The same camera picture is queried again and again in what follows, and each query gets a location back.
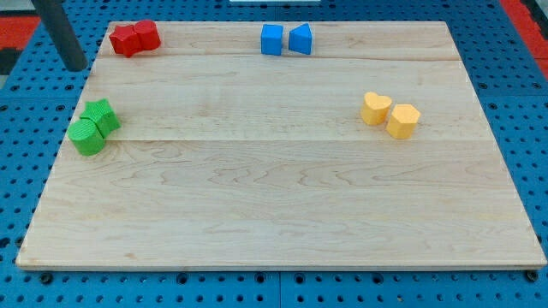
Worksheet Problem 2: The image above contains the yellow heart block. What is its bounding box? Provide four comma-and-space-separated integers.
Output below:
360, 92, 392, 126

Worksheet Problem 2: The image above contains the yellow hexagon block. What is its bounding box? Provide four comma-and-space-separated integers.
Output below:
386, 104, 421, 139

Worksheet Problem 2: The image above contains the light wooden board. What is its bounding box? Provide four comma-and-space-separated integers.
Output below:
16, 21, 546, 271

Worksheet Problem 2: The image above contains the blue cube block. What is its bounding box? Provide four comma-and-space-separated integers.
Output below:
260, 24, 283, 56

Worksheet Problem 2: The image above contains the blue triangular prism block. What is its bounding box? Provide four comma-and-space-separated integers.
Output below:
289, 23, 313, 55

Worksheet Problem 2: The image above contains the red cylinder block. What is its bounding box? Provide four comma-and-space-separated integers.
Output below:
134, 20, 161, 50

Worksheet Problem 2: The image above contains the green star block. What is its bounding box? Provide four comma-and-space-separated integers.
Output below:
80, 98, 121, 139

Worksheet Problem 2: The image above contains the green cylinder block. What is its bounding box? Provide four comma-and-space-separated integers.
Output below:
68, 119, 105, 156

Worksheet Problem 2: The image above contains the red star block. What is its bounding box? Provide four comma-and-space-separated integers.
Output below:
109, 25, 142, 57

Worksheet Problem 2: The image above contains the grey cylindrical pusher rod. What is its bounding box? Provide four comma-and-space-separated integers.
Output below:
32, 0, 88, 72

